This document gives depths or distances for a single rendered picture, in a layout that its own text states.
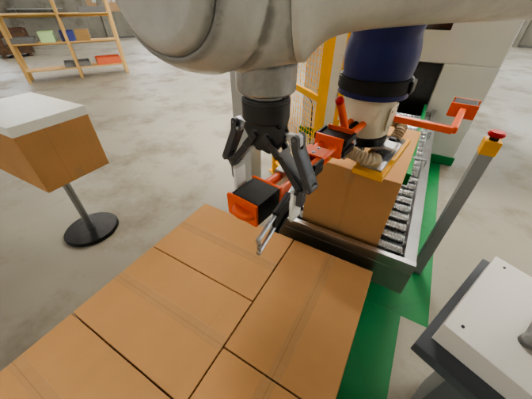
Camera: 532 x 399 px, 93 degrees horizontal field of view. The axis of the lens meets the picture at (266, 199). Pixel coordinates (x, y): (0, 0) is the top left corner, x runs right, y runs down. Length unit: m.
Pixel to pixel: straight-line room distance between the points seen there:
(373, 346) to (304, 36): 1.65
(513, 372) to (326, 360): 0.49
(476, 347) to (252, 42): 0.87
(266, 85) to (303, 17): 0.18
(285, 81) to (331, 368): 0.91
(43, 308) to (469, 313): 2.18
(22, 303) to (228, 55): 2.24
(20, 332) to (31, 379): 0.94
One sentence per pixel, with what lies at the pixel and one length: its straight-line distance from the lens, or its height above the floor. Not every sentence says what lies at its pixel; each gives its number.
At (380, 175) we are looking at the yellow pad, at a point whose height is 1.09.
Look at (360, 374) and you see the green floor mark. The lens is 1.66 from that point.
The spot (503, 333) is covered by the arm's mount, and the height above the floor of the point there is 0.83.
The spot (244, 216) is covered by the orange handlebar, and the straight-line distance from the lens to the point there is 0.47.
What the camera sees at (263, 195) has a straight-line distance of 0.49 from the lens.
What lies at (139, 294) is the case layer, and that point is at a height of 0.54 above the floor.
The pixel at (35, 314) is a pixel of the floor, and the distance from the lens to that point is 2.22.
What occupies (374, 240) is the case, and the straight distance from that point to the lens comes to 1.34.
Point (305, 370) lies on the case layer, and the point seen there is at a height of 0.54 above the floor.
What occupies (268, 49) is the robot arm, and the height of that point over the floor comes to 1.49.
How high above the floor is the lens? 1.52
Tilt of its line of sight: 38 degrees down
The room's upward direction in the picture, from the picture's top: straight up
